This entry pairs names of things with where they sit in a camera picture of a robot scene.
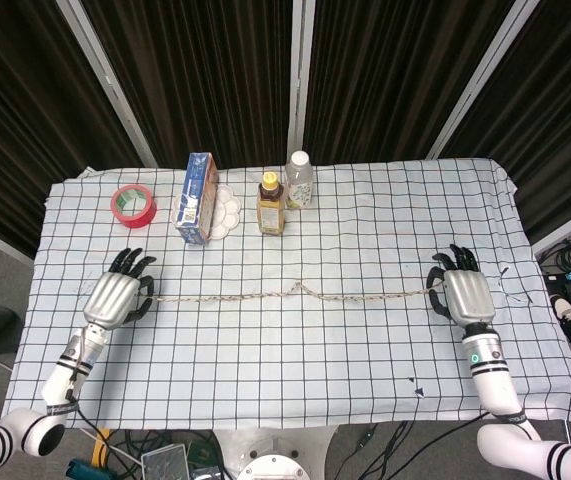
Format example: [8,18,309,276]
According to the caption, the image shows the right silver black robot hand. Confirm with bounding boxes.
[427,243,497,334]

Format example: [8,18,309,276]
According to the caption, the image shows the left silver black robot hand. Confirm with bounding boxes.
[82,247,158,331]

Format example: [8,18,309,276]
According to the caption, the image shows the beige braided rope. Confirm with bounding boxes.
[152,281,446,304]

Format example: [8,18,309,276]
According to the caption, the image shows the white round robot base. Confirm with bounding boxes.
[214,427,339,480]

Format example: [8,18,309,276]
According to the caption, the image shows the red tape roll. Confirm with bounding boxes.
[110,183,158,230]

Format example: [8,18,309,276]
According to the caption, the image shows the white sneaker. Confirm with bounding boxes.
[549,294,571,332]

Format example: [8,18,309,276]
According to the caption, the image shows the blue cookie box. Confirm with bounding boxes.
[174,151,219,246]

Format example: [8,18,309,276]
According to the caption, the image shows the white flower-shaped palette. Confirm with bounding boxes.
[170,183,243,241]

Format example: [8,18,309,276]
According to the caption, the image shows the silver tablet device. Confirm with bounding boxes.
[140,443,191,480]

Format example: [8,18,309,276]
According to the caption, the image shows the teal plastic tool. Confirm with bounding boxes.
[64,458,97,480]

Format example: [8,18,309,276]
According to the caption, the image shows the yellow-cap tea bottle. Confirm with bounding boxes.
[256,171,286,236]

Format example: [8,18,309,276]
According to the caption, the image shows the white black-grid tablecloth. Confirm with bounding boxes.
[2,157,571,431]

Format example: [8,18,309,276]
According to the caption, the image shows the black pleated curtain panel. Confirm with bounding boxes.
[304,0,522,166]
[442,0,571,246]
[80,0,296,169]
[0,0,134,259]

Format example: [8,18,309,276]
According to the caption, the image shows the clear white-cap water bottle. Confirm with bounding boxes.
[283,149,315,210]

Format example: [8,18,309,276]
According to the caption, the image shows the black floor cable bundle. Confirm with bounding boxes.
[79,414,231,480]

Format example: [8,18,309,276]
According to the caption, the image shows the black cable with inline plug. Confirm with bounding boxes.
[332,412,489,480]

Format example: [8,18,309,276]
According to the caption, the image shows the white partition frame post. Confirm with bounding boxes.
[287,0,316,166]
[57,0,159,169]
[424,0,541,161]

